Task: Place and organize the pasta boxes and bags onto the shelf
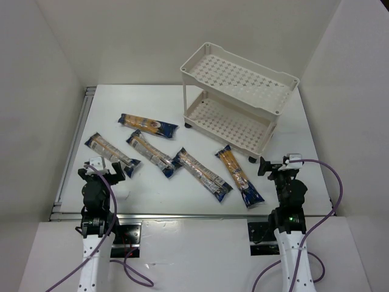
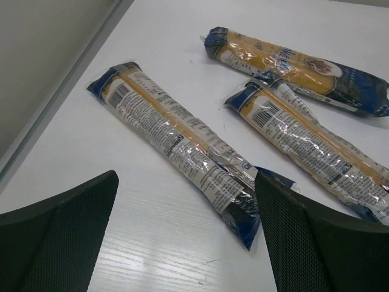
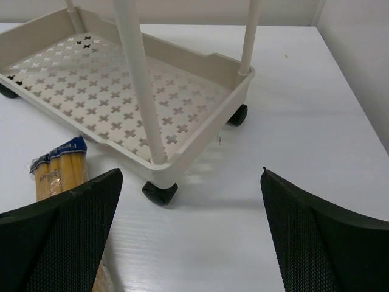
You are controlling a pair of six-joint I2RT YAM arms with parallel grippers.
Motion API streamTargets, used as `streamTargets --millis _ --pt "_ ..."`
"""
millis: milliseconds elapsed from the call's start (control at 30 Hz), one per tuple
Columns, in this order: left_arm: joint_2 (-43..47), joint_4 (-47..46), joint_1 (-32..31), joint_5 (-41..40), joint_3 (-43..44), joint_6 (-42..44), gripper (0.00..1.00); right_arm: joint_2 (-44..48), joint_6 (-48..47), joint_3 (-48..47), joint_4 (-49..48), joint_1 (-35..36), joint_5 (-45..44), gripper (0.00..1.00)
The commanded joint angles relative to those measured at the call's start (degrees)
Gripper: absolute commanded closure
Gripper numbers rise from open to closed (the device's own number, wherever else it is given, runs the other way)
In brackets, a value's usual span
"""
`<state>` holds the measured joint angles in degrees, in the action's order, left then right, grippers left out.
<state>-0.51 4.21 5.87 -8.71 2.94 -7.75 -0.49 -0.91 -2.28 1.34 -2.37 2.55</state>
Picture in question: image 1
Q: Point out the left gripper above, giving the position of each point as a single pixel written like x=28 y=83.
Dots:
x=101 y=175

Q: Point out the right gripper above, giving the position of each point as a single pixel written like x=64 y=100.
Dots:
x=276 y=170

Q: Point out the spaghetti bag yellow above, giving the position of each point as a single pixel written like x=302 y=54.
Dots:
x=151 y=126
x=249 y=193

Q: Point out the spaghetti bag yellow front top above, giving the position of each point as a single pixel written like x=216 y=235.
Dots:
x=151 y=126

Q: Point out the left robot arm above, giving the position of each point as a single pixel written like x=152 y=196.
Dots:
x=99 y=226

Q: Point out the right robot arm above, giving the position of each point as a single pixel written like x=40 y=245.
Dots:
x=287 y=222

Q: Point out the white two-tier shelf cart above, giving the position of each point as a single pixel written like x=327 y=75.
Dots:
x=240 y=101

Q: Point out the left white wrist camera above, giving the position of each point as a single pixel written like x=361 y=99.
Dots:
x=98 y=163

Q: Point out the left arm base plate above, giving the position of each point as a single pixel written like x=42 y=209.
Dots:
x=127 y=240

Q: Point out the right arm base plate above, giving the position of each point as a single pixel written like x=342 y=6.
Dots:
x=262 y=240

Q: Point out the aluminium frame rail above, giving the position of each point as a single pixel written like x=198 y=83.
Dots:
x=148 y=191

